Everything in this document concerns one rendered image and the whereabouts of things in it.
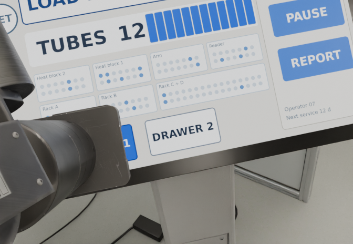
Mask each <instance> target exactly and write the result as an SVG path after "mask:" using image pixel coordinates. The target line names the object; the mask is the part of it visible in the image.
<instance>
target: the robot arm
mask: <svg viewBox="0 0 353 244"><path fill-rule="evenodd" d="M34 89H35V86H34V84H33V82H32V80H31V78H30V76H29V74H28V72H27V70H26V68H25V66H24V64H23V62H22V60H21V59H20V57H19V55H18V53H17V51H16V49H15V47H14V45H13V43H12V41H11V39H10V37H9V35H8V33H7V31H6V29H5V28H4V26H3V24H2V22H1V20H0V244H13V242H14V240H15V238H16V235H17V233H20V232H22V231H24V230H26V229H28V228H30V227H31V226H33V225H34V224H35V223H37V222H38V221H40V220H41V218H43V217H44V216H45V215H46V214H48V213H49V212H50V211H51V210H52V209H54V208H55V207H56V206H57V205H58V204H59V203H61V202H62V201H63V200H64V199H65V198H67V197H70V196H73V195H78V194H83V193H87V192H92V191H97V190H102V189H107V188H112V187H118V186H123V185H125V184H127V183H128V181H129V179H130V176H131V175H130V169H129V163H128V159H127V157H126V151H125V148H124V142H123V136H122V131H121V120H120V115H119V111H118V109H117V108H116V107H114V106H110V105H102V106H97V107H91V108H85V109H80V110H74V111H68V112H65V113H59V114H53V115H52V116H49V117H44V118H38V119H32V120H18V119H17V120H14V119H13V117H12V115H11V113H13V112H15V111H16V110H18V109H19V108H20V107H22V106H23V104H24V102H23V99H24V98H26V97H27V96H28V95H30V94H31V93H32V92H33V90H34Z"/></svg>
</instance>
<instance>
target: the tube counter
mask: <svg viewBox="0 0 353 244"><path fill-rule="evenodd" d="M113 20H114V23H115V29H116V34H117V39H118V44H119V50H120V51H121V50H127V49H132V48H138V47H143V46H149V45H155V44H161V43H166V42H171V41H175V40H181V39H186V38H192V37H198V36H203V35H209V34H214V33H220V32H225V31H231V30H235V29H240V28H246V27H252V26H257V25H258V23H257V19H256V14H255V8H254V4H253V0H211V1H205V2H199V3H193V4H187V5H182V6H176V7H170V8H164V9H159V10H154V11H149V12H143V13H137V14H132V15H126V16H120V17H114V18H113Z"/></svg>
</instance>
